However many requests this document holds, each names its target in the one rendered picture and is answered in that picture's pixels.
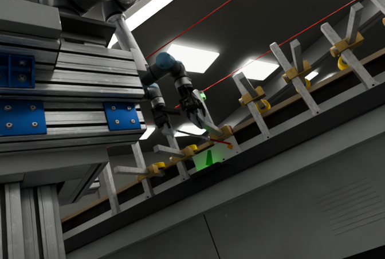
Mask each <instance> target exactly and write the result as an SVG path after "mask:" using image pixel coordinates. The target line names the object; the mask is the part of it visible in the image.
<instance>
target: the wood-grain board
mask: <svg viewBox="0 0 385 259"><path fill-rule="evenodd" d="M383 56H385V48H383V49H381V50H379V51H378V52H376V53H374V54H372V55H370V56H368V57H366V58H364V59H362V60H360V61H359V62H360V63H361V64H362V65H363V66H366V65H368V64H370V63H372V62H374V61H376V60H378V59H379V58H381V57H383ZM352 72H353V70H352V69H351V68H350V67H347V68H345V69H343V70H341V71H340V72H338V73H336V74H334V75H332V76H331V77H329V78H327V79H325V80H323V81H321V82H319V83H317V84H315V85H313V86H311V87H310V88H308V89H307V90H308V92H309V94H310V95H311V94H312V93H314V92H316V91H318V90H320V89H322V88H324V87H326V86H327V85H329V84H331V83H334V82H335V81H337V80H339V79H341V78H343V77H345V76H347V75H349V74H351V73H352ZM301 99H302V97H301V95H300V94H299V93H298V94H296V95H294V96H292V97H291V98H289V99H287V100H285V101H283V102H281V103H279V104H277V105H275V106H274V107H272V108H270V109H268V110H266V111H264V112H263V113H261V114H260V115H261V116H262V118H263V119H264V118H266V117H268V116H270V115H272V114H274V113H276V112H278V111H280V110H282V109H284V108H285V107H287V106H289V105H291V104H293V103H295V102H297V101H299V100H301ZM255 123H256V121H255V119H254V118H251V119H249V120H247V121H245V122H244V123H242V124H240V125H238V126H236V127H234V128H233V135H234V134H236V133H237V132H239V131H242V130H244V129H245V128H247V127H249V126H251V125H253V124H255ZM213 145H214V144H212V145H210V144H209V143H208V142H206V143H204V144H202V145H200V146H198V147H197V149H198V151H197V152H196V153H195V154H197V153H199V152H201V151H203V150H205V149H207V148H209V147H211V146H213ZM172 166H174V165H172V164H171V162H168V163H166V164H165V167H166V168H165V169H163V170H164V171H165V170H167V169H168V168H170V167H172ZM140 183H141V182H138V181H137V180H134V181H132V182H131V183H129V184H127V185H125V186H123V187H121V188H119V189H117V190H116V195H119V194H121V193H123V192H125V191H127V190H128V189H130V188H132V187H134V186H136V185H138V184H140ZM107 200H109V196H108V195H106V196H104V197H102V198H100V199H98V200H96V201H94V202H92V203H91V204H89V205H87V206H85V207H83V208H82V209H80V210H77V211H75V212H74V213H72V214H70V215H68V216H66V217H64V218H63V219H61V224H63V223H65V222H67V221H69V220H71V219H73V218H74V217H76V216H78V215H80V214H82V213H84V212H86V211H88V210H90V209H92V208H94V207H96V206H98V205H99V204H101V203H103V202H105V201H107Z"/></svg>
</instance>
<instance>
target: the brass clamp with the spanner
mask: <svg viewBox="0 0 385 259"><path fill-rule="evenodd" d="M220 129H221V130H222V132H223V135H221V136H220V137H219V136H217V135H214V134H212V133H210V134H209V135H208V136H209V137H211V138H212V139H215V140H223V139H226V138H227V137H229V136H231V135H232V134H233V133H232V131H231V129H230V127H229V126H228V125H225V126H223V127H222V128H220ZM207 142H208V143H209V144H210V145H212V144H214V143H213V142H215V141H212V140H211V141H207Z"/></svg>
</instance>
